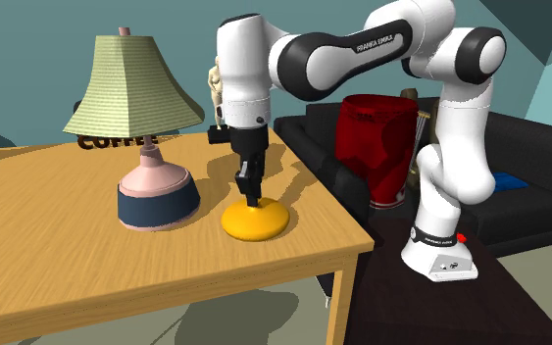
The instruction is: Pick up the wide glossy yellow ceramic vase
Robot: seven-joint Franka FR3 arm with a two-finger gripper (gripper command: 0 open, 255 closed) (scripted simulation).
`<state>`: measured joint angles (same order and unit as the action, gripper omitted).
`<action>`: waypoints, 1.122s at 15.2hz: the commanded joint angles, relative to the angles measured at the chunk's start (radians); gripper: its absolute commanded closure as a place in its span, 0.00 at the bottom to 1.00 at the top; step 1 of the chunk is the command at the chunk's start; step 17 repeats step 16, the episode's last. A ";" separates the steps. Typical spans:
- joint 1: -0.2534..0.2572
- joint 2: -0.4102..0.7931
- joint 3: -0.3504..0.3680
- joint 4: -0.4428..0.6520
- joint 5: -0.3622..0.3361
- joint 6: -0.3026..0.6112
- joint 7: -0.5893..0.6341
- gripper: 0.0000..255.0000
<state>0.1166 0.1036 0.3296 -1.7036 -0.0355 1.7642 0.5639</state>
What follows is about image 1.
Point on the beige figure on black base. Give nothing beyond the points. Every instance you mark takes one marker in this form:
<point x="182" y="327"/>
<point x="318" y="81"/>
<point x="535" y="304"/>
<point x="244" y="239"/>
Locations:
<point x="215" y="81"/>

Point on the yellow dome-shaped object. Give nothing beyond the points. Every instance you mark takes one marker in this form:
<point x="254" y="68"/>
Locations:
<point x="256" y="222"/>

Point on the brown letter sign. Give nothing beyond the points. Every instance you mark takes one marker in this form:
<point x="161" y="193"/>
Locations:
<point x="95" y="142"/>

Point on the blue cushion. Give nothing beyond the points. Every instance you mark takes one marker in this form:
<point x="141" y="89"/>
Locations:
<point x="508" y="182"/>

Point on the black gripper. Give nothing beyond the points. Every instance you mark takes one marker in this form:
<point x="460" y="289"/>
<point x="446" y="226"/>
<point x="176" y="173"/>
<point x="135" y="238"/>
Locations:
<point x="249" y="139"/>

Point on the wooden table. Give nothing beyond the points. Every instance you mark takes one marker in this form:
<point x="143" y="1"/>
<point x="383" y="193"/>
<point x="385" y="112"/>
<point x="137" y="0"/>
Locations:
<point x="55" y="248"/>

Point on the black sofa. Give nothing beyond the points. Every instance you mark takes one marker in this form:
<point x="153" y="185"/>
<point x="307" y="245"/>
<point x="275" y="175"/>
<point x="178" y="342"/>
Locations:
<point x="533" y="157"/>

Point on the dark robot stand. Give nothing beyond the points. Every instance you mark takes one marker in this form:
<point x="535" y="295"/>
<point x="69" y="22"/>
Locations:
<point x="447" y="310"/>

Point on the pink lamp with green shade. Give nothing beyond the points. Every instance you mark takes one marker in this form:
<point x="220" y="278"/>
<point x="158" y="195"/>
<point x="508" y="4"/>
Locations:
<point x="132" y="91"/>

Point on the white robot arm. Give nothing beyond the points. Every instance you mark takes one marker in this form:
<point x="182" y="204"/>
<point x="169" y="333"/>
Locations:
<point x="452" y="143"/>

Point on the brown wooden object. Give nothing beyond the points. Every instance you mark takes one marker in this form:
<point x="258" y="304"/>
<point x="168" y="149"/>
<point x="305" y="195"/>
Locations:
<point x="408" y="92"/>

